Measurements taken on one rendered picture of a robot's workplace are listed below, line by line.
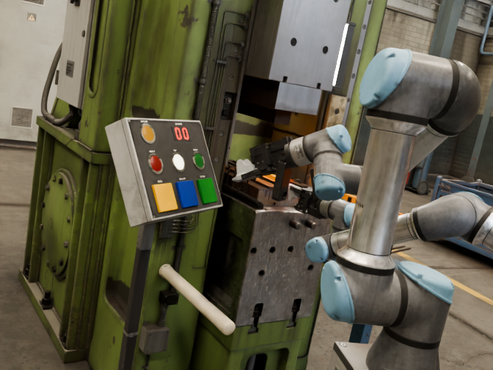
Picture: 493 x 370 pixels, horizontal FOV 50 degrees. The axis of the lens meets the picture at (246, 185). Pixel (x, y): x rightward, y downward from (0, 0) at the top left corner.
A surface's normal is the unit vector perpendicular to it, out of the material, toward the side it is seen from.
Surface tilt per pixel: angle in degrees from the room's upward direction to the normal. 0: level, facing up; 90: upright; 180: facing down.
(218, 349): 90
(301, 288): 90
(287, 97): 90
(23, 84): 90
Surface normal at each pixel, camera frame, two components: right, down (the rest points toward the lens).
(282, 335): 0.55, 0.26
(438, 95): 0.13, 0.43
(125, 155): -0.51, 0.08
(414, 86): 0.12, 0.22
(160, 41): -0.81, -0.05
